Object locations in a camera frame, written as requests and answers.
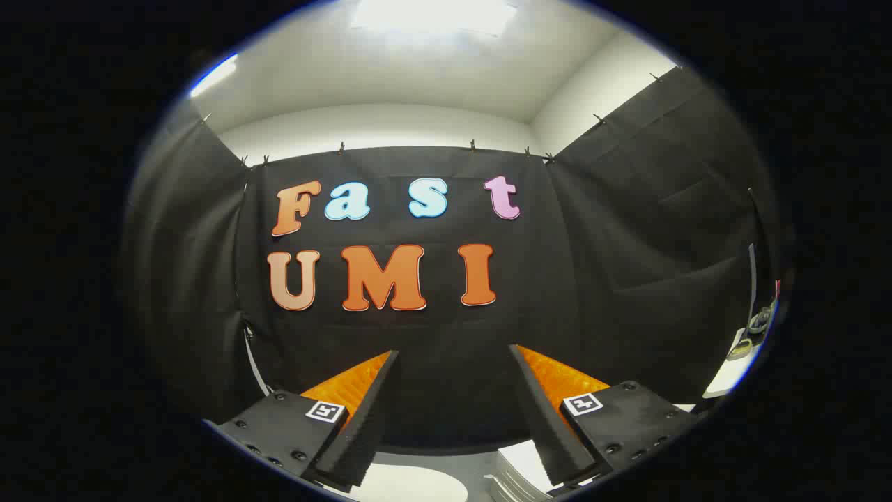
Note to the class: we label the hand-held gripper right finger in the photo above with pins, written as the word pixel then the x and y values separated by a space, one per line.
pixel 547 432

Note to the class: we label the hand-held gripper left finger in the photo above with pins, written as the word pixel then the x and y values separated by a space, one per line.
pixel 362 425

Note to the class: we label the black backdrop cloth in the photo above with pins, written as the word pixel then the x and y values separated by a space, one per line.
pixel 446 335

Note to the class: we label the white side table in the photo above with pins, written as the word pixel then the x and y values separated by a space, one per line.
pixel 728 380

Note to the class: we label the yellow-green tape roll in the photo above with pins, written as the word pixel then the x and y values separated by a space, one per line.
pixel 740 348

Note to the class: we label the rectangular ceiling light panel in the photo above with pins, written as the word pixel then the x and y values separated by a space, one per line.
pixel 432 15

